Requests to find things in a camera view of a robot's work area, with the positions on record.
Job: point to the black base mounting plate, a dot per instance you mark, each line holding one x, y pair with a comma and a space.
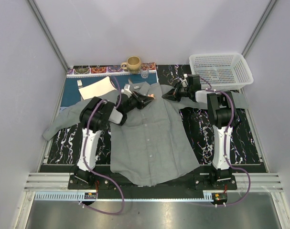
191, 185

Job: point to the silver fork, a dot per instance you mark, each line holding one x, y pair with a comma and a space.
79, 84

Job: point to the white plastic mesh basket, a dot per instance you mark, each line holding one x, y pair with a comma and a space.
221, 71

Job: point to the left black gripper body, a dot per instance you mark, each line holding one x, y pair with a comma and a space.
134, 101

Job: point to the small clear glass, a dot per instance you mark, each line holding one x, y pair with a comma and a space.
144, 71

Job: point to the grey button shirt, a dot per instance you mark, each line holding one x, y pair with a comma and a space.
151, 147

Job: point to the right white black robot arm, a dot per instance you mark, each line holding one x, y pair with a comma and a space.
222, 116

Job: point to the beige square plate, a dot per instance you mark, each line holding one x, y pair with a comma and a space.
97, 89

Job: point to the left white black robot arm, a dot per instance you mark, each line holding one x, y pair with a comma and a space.
97, 114

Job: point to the tan ceramic mug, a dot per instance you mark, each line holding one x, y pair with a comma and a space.
132, 65

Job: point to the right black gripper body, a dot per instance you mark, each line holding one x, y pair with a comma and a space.
181, 92

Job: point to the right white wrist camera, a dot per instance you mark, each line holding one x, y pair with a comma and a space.
184, 81

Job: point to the black marble pattern mat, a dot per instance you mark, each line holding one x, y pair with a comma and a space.
66, 144

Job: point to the blue patterned placemat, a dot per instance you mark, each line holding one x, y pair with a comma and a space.
89, 74

